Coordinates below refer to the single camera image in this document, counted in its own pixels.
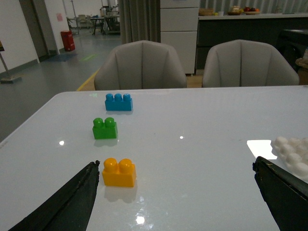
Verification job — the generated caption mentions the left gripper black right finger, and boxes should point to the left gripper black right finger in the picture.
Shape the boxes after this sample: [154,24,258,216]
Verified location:
[253,156,308,231]

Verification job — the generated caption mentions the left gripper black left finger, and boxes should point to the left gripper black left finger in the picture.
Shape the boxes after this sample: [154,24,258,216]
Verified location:
[10,160,100,231]

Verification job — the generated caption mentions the yellow toy block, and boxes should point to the yellow toy block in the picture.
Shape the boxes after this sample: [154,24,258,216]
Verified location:
[102,158,136,188]

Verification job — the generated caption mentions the green toy block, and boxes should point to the green toy block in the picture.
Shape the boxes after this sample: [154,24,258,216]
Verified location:
[92,117,118,140]

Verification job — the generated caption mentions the blue toy block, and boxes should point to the blue toy block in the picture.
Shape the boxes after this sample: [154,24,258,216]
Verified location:
[105,93,133,111]

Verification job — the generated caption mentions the right grey armchair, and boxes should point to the right grey armchair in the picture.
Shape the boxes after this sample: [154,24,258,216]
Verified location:
[202,39,299,88]

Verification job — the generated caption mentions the grey armchair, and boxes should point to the grey armchair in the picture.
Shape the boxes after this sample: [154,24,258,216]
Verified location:
[94,40,187,90]
[202,39,299,88]

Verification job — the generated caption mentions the black appliance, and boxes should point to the black appliance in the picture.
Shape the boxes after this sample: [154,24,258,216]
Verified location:
[276,29,308,72]

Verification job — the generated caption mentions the left grey armchair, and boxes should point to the left grey armchair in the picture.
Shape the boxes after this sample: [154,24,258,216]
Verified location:
[94,40,187,90]

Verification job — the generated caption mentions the red bin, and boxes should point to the red bin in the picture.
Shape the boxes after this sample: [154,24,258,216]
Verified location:
[61,30,75,51]

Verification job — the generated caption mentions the dark kitchen counter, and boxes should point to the dark kitchen counter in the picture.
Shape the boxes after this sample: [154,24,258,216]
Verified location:
[195,13,308,70]

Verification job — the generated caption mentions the fruit plate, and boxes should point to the fruit plate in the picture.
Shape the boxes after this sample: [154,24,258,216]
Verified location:
[243,7,260,15]

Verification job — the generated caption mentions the background work table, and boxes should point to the background work table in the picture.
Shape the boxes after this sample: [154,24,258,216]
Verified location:
[90,15,120,35]

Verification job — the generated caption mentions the bowl of food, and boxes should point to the bowl of food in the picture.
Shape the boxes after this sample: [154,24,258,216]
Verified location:
[228,6,243,16]

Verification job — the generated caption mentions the wicker basket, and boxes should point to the wicker basket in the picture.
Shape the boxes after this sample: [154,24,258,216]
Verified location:
[198,8,214,16]

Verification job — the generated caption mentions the grey curtain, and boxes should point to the grey curtain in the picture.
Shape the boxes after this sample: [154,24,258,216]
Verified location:
[118,0,161,44]

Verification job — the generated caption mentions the white drawer cabinet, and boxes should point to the white drawer cabinet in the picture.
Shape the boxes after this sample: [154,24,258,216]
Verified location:
[160,0,200,74]

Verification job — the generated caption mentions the white studded base plate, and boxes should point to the white studded base plate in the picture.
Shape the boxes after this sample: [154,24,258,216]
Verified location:
[271,136,308,182]

